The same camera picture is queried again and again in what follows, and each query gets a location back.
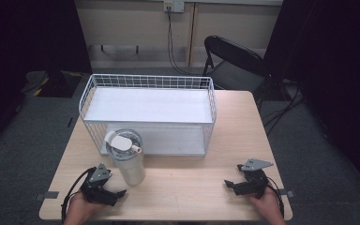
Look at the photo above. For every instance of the dark curtain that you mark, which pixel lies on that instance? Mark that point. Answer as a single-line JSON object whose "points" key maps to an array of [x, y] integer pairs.
{"points": [[334, 62], [18, 47]]}

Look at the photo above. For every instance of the black folding chair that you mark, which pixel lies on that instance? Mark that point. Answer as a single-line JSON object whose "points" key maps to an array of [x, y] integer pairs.
{"points": [[234, 73]]}

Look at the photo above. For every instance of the person's right hand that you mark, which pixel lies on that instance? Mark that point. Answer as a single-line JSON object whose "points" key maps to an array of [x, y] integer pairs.
{"points": [[270, 209]]}

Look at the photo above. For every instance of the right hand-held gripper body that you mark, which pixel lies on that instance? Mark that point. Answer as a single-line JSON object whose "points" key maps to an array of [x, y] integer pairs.
{"points": [[253, 184]]}

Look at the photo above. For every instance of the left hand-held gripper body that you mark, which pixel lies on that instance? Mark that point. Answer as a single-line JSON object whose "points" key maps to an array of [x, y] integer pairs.
{"points": [[95, 189]]}

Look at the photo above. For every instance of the white wall socket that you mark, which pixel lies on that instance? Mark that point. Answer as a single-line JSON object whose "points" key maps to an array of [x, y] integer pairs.
{"points": [[174, 6]]}

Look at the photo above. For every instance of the black tape strip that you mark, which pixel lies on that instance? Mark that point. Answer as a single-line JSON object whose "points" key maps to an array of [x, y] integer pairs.
{"points": [[288, 193], [47, 195]]}

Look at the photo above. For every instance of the person's left hand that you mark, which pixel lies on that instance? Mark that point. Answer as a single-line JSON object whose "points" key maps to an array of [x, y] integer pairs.
{"points": [[78, 211]]}

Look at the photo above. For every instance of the black stand base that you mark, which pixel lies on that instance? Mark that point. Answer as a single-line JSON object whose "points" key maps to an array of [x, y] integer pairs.
{"points": [[59, 82]]}

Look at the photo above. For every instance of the clear tumbler cup white lid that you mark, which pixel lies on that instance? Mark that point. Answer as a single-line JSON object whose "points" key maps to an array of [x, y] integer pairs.
{"points": [[128, 168]]}

